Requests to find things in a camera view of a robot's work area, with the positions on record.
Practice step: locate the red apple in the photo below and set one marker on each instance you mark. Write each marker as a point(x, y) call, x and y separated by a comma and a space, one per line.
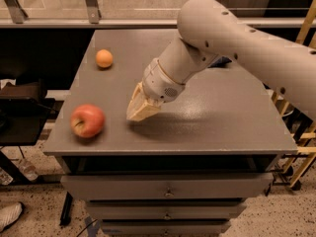
point(87, 121)

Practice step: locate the orange fruit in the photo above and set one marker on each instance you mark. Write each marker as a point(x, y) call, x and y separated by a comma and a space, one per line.
point(104, 58)

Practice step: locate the black chair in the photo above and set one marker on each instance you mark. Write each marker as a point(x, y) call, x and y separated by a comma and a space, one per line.
point(24, 110)

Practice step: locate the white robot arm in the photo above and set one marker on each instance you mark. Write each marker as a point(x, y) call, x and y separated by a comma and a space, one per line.
point(207, 31)

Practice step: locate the grey drawer cabinet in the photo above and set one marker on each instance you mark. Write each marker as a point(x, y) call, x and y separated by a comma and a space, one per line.
point(187, 170)

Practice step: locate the blue chip bag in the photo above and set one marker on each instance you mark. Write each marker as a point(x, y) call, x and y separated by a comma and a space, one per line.
point(221, 62)

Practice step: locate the metal railing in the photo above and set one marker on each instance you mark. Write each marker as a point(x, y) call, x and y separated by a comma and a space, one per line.
point(101, 13)

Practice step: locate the white shoe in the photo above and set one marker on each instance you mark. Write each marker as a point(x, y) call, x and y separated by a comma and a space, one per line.
point(10, 214)

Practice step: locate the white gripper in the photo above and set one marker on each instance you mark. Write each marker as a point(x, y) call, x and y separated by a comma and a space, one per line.
point(158, 81)

